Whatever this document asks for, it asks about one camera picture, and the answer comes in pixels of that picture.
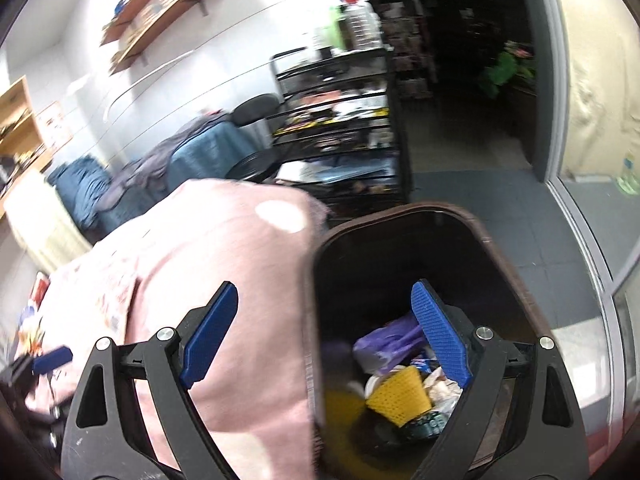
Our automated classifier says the yellow foam fruit net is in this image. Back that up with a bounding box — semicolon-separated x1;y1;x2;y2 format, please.
365;365;434;429

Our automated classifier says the pink spotted blanket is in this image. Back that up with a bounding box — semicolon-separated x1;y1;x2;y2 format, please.
15;178;329;480

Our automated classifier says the green foil wrapper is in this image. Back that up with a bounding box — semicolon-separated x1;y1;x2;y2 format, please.
404;410;451;442

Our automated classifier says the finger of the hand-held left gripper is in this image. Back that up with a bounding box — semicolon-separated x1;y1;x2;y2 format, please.
12;345;75;386

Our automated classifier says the clear plastic bottle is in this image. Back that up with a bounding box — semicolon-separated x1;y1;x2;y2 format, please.
616;154;640;197

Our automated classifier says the blue clothes pile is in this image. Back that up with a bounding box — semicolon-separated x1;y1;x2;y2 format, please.
107;110;274;211

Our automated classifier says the white tissue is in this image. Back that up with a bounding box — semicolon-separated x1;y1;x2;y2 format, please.
422;367;464;407

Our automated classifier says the wooden shelf cabinet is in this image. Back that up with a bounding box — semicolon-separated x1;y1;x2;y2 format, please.
0;75;54;221

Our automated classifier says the wooden wall shelf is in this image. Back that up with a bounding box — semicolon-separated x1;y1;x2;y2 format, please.
100;0;237;75

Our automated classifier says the brown trash bin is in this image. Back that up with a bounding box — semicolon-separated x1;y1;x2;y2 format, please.
302;202;557;480

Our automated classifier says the black wire rack cart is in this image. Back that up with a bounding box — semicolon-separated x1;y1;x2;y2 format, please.
270;47;414;213

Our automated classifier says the blue cloth pile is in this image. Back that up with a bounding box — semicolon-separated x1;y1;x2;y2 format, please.
47;156;119;241

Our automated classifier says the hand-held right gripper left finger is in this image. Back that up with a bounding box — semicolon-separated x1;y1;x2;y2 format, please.
60;281;241;480

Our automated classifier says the green potted plant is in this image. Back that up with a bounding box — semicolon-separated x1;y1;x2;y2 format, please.
479;40;537;97

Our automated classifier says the grey door frame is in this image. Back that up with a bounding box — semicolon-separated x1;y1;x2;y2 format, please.
515;0;640;411

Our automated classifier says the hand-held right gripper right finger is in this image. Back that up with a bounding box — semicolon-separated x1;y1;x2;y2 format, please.
410;280;591;480

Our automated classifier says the black stool chair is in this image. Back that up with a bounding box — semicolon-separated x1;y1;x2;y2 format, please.
225;92;282;182

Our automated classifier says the clear bottle red cap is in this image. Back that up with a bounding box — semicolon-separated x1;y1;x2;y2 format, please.
344;0;382;50

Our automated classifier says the purple plastic bag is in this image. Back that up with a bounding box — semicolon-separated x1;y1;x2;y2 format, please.
352;312;426;376

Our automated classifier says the cream towel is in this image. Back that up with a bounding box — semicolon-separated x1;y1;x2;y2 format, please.
10;180;94;274

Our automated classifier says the green pump bottle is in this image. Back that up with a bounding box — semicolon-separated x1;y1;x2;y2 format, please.
327;4;347;52

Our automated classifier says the grey blanket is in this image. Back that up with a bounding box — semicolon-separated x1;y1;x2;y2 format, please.
105;112;236;202

